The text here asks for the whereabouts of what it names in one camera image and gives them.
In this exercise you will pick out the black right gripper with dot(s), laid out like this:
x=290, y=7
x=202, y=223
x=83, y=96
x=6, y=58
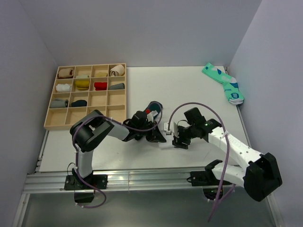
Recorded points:
x=177, y=142

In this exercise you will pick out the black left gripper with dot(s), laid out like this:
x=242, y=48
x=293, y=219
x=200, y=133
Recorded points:
x=155, y=135

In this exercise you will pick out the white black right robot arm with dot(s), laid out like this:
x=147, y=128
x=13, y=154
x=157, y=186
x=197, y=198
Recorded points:
x=257, y=173

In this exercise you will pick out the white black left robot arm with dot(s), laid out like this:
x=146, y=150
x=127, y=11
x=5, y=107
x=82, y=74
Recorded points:
x=91, y=130

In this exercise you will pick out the dark green reindeer sock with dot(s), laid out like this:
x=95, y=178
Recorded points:
x=155, y=106

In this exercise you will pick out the dark grey rolled sock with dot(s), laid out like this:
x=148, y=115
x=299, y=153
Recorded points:
x=118, y=86

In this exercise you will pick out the mint green patterned sock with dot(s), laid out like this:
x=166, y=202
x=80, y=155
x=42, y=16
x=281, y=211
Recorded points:
x=229, y=83

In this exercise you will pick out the red rolled sock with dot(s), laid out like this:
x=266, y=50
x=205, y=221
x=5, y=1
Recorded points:
x=100, y=86

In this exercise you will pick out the cream brown rolled sock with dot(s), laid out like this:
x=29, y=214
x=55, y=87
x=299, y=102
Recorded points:
x=117, y=71

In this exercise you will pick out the dark navy rolled sock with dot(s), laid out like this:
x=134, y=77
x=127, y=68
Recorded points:
x=79, y=103

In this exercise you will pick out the mustard yellow rolled sock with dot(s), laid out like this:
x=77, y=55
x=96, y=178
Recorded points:
x=82, y=84

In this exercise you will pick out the wooden compartment tray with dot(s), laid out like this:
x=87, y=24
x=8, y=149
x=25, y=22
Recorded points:
x=111, y=103

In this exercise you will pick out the pale green rolled sock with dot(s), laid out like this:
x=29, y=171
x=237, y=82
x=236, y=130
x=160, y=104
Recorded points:
x=82, y=76

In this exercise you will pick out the white rolled sock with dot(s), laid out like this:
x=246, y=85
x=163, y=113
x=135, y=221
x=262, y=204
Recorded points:
x=63, y=88

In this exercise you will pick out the beige rolled sock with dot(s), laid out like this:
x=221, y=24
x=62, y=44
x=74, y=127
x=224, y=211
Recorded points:
x=65, y=73

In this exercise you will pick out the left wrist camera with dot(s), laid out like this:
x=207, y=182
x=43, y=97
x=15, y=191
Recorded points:
x=151, y=114

